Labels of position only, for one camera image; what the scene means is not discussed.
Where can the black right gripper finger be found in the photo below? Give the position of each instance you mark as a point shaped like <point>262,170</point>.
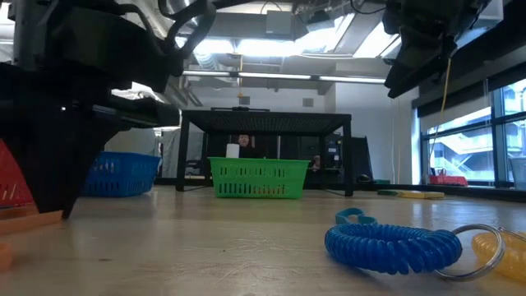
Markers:
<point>415,72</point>
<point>423,47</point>

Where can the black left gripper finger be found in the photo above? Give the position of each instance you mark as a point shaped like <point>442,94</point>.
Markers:
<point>53,164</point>

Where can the orange rubber band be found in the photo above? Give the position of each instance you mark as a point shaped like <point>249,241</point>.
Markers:
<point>24,224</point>

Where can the blue rubber band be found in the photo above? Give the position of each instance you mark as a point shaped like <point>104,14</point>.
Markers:
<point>340,218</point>

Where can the red plastic basket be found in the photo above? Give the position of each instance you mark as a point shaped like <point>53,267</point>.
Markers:
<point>10,185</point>

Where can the blue plastic basket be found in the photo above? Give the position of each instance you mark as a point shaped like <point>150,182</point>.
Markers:
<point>131,177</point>

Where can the black framed window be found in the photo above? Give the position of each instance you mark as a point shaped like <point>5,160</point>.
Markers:
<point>460,154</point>

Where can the black upright panel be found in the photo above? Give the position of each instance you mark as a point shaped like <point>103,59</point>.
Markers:
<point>365,156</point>

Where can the red tray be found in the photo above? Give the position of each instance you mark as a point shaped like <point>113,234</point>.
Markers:
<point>448,181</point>

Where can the grey covered cabinet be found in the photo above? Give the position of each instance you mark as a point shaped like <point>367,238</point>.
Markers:
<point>168,152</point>

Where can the black computer mouse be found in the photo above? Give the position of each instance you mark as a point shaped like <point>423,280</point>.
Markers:
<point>363,179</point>

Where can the black equipment cabinet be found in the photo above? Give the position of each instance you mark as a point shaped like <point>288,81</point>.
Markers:
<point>328,154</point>

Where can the person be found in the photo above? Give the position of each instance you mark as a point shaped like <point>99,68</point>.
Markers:
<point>315,162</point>
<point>245,140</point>

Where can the long ceiling light strip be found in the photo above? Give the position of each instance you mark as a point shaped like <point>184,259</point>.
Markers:
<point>271,75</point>

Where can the grey ceiling box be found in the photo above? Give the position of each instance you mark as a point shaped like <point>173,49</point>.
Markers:
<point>279,22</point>

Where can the green plastic basket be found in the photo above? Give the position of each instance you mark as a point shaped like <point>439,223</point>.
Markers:
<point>259,177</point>

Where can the large rectangular ceiling duct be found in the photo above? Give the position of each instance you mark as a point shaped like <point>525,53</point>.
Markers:
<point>370,41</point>

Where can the grey wall speaker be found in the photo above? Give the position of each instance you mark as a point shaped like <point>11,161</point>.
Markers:
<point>307,102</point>
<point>244,100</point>

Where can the black aluminium table frame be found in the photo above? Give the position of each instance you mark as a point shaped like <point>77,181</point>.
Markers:
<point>472,192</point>

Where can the black metal table frame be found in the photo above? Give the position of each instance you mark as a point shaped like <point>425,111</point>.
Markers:
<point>267,121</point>

